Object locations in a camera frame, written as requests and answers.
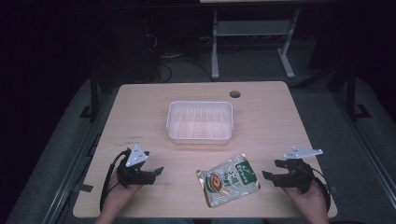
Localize person's left hand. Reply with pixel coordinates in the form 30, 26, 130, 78
105, 173, 143, 203

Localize green and white food packet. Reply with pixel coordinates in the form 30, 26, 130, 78
195, 152, 262, 209

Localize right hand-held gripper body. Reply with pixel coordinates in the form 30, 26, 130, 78
273, 146, 324, 195

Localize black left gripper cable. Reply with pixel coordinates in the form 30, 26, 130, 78
99, 150, 129, 213

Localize white metal desk frame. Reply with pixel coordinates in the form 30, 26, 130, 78
210, 8, 302, 81

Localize white plastic container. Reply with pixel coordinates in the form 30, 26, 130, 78
165, 100, 234, 146

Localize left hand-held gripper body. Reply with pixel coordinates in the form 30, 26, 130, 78
116, 142, 156, 189

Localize black floor cables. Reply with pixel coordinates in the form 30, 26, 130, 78
141, 18, 216, 84

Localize person's right hand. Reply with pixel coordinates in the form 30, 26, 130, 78
282, 181, 329, 217

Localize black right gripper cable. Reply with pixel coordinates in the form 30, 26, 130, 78
311, 167, 332, 214

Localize black metal stand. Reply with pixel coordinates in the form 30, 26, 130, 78
78, 76, 101, 123
344, 66, 372, 121

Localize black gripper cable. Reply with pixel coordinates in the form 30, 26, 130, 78
311, 167, 332, 214
99, 150, 129, 213

